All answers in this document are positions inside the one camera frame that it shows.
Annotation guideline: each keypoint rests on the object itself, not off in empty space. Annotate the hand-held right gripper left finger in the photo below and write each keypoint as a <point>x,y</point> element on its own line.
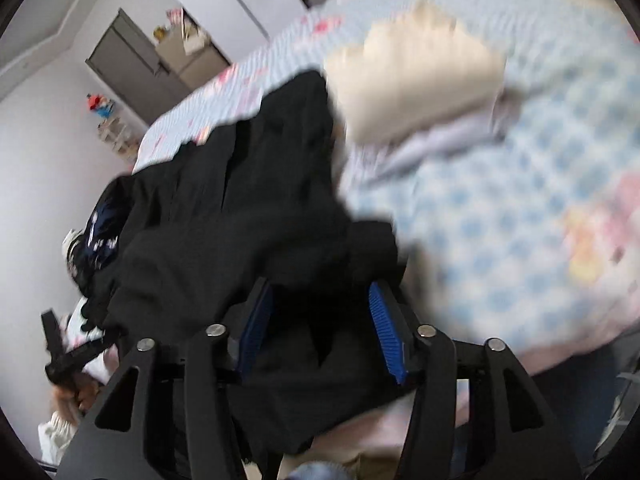
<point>255,330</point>

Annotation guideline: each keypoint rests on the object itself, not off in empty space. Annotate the grey door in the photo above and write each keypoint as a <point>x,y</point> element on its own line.
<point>135,65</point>

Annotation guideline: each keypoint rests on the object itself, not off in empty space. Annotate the beige cabinet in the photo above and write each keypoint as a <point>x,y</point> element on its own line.
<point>197,60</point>

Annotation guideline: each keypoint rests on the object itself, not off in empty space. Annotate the black jacket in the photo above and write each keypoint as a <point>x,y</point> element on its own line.
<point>300,320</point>

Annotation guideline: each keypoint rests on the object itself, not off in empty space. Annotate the navy printed garment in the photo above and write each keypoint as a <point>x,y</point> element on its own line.
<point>100,240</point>

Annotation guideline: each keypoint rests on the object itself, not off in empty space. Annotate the white folded garment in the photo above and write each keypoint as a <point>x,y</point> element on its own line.
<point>440,141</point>

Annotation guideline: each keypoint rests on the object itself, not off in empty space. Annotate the cream folded garment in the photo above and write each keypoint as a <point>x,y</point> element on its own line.
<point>415,75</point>

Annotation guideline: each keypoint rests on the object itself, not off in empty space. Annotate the red and blue doll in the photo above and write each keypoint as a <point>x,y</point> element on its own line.
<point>100,105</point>

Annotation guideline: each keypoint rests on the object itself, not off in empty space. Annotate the black pants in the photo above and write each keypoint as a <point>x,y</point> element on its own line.
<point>260,160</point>

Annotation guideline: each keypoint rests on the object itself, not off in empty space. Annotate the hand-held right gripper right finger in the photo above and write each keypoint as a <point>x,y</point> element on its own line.
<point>389,335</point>

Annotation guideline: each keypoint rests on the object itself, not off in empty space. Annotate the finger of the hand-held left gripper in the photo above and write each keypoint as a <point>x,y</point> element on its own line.
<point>82,357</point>
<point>52,335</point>

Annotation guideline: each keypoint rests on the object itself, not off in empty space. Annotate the checkered cartoon printed blanket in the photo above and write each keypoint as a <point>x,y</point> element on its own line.
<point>500,200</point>

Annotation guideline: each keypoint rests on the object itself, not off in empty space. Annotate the light blue fleece cloth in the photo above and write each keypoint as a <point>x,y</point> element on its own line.
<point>320,472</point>

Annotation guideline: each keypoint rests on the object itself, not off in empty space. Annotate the pink plush doll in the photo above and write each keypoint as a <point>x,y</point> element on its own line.
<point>175,15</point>

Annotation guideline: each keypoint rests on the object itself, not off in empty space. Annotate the white handbag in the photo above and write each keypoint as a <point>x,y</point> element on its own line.
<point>194,37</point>

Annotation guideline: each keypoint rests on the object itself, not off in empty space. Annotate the person's left hand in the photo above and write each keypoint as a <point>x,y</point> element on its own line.
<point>75,395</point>

